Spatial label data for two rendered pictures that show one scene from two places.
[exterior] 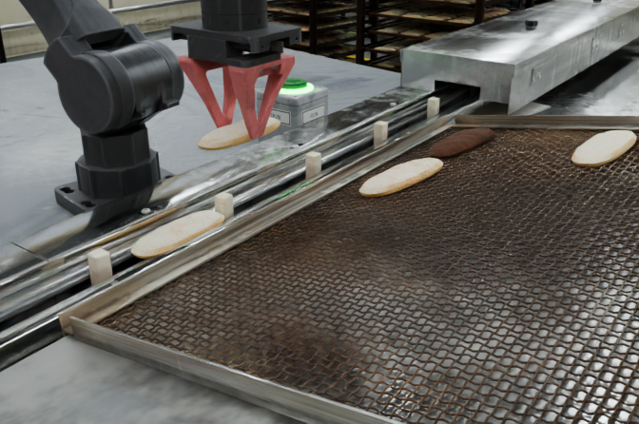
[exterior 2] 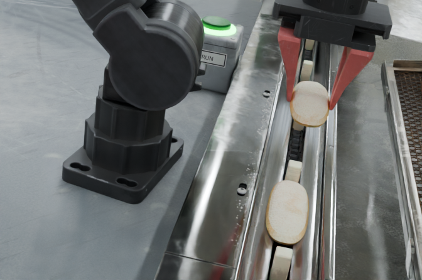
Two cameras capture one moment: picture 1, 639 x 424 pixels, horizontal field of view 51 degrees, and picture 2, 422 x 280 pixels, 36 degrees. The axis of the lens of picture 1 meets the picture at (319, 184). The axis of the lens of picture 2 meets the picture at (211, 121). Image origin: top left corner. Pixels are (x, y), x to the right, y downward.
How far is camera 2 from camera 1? 0.47 m
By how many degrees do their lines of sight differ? 28
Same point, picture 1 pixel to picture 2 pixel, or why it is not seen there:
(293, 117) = (229, 59)
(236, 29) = (357, 13)
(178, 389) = not seen: outside the picture
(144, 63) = (193, 30)
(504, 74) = not seen: hidden behind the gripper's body
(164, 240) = (296, 222)
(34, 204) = (43, 187)
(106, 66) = (183, 39)
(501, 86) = not seen: hidden behind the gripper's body
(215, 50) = (338, 34)
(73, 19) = not seen: outside the picture
